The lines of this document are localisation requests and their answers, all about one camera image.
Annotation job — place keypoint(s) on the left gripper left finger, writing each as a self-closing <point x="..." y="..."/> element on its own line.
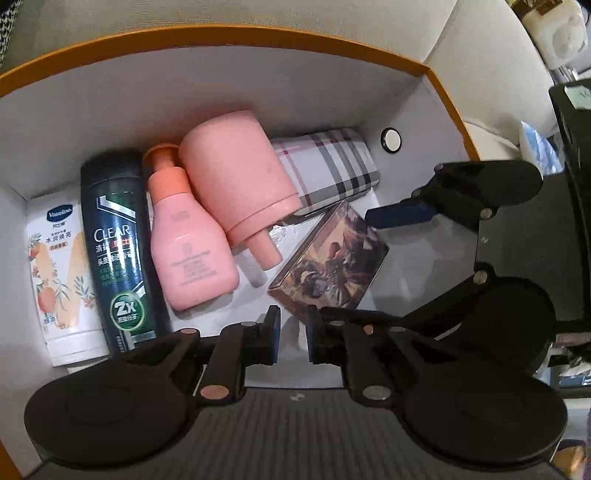
<point x="134" y="405"/>

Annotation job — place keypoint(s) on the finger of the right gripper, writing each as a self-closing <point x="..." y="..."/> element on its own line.
<point x="465" y="192"/>
<point x="509" y="321"/>

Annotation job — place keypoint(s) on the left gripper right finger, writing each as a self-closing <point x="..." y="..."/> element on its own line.
<point x="458" y="408"/>

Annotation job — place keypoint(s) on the blue white plastic bag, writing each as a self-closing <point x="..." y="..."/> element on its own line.
<point x="539" y="151"/>

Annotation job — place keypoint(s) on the dark Clear shampoo bottle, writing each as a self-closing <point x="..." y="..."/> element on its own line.
<point x="117" y="234"/>

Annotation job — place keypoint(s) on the white Vaseline lotion tube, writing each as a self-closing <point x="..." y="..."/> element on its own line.
<point x="61" y="279"/>

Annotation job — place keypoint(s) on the beige sofa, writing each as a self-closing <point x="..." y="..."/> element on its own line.
<point x="478" y="49"/>

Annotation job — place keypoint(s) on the plaid checkered case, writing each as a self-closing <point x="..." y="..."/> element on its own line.
<point x="326" y="168"/>

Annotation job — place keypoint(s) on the illustrated card box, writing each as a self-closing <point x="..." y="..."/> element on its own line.
<point x="334" y="265"/>

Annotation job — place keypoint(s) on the pink pump bottle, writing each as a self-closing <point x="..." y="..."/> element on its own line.
<point x="188" y="247"/>

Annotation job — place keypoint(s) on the cream mini suitcase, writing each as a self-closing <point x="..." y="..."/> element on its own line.
<point x="557" y="28"/>

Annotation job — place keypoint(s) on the pink plastic cup bottle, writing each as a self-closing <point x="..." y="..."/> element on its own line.
<point x="240" y="181"/>

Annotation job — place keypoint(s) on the orange cardboard box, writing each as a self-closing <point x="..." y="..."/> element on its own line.
<point x="151" y="86"/>

